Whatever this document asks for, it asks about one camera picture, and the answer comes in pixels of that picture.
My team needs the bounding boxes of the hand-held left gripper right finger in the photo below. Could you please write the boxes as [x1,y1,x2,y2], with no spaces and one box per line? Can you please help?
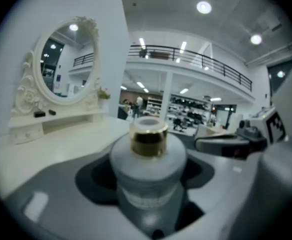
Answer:
[175,151,261,232]

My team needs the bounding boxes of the wide white storage shelf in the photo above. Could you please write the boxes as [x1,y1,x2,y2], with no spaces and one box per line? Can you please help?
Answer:
[167,95,212,133]

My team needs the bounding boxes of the oval mirror carved white frame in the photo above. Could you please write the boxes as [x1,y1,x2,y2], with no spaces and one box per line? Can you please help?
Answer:
[10,15,102,118]

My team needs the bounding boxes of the small white storage shelf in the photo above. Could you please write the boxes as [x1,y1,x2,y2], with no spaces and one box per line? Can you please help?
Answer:
[145,96,163,117]

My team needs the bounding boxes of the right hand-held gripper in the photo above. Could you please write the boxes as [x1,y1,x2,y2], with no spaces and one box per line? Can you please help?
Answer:
[194,105,288,161]

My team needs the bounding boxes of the round ceiling light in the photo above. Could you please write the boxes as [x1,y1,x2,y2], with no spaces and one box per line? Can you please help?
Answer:
[196,0,213,15]
[250,33,263,46]

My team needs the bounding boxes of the frosted bottle with gold collar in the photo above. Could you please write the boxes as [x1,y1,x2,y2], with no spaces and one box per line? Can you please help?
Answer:
[108,116,188,236]

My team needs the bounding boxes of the black balcony railing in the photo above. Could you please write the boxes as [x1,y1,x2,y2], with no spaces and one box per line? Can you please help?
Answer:
[128,44,253,92]

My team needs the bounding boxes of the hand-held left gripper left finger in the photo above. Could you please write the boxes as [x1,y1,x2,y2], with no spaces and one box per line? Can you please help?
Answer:
[4,143,149,239]

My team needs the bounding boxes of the pink artificial flowers green leaves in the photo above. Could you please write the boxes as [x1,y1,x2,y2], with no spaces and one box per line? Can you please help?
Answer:
[96,86,112,101]

